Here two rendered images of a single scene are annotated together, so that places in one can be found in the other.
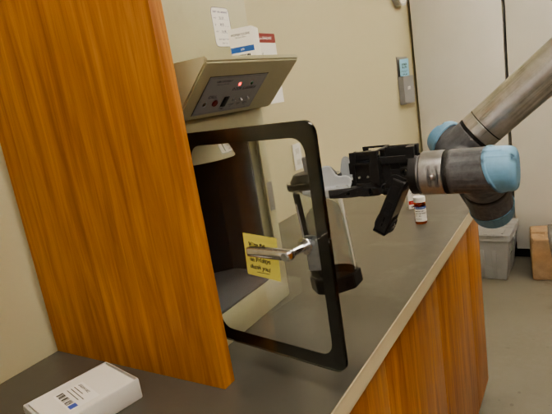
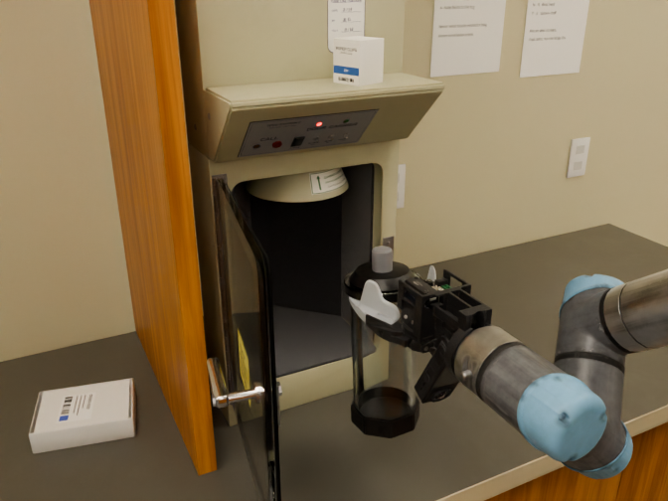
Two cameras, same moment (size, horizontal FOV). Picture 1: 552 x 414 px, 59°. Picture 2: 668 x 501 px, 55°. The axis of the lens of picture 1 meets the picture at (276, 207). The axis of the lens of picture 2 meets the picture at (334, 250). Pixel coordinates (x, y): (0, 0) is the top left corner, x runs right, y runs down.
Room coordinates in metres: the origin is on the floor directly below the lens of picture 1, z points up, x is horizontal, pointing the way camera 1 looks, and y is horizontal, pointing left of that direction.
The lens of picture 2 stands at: (0.22, -0.43, 1.65)
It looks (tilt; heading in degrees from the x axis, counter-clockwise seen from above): 23 degrees down; 30
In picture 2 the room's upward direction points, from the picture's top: straight up
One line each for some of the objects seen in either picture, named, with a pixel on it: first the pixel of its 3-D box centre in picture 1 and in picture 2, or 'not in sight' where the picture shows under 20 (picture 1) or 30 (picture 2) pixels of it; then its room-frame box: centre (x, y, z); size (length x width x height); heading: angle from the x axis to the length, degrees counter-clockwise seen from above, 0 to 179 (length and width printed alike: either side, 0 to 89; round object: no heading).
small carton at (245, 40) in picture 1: (245, 43); (358, 60); (1.05, 0.01, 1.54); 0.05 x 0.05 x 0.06; 76
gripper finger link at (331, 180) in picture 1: (326, 181); (371, 299); (0.89, -0.10, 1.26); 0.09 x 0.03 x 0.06; 80
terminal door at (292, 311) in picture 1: (257, 246); (245, 352); (0.80, 0.04, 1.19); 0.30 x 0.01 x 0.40; 47
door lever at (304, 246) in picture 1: (278, 250); (231, 380); (0.72, 0.01, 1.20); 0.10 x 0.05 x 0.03; 47
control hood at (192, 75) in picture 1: (237, 85); (327, 120); (1.00, 0.04, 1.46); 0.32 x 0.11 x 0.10; 147
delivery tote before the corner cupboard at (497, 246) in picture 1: (470, 247); not in sight; (3.34, -1.34, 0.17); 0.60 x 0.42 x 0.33; 55
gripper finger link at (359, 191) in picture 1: (352, 190); (397, 326); (0.87, -0.14, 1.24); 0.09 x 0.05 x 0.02; 80
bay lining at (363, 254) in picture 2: not in sight; (283, 249); (1.10, 0.19, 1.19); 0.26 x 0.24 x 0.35; 147
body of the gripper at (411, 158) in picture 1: (386, 171); (445, 323); (0.87, -0.21, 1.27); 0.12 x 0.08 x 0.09; 57
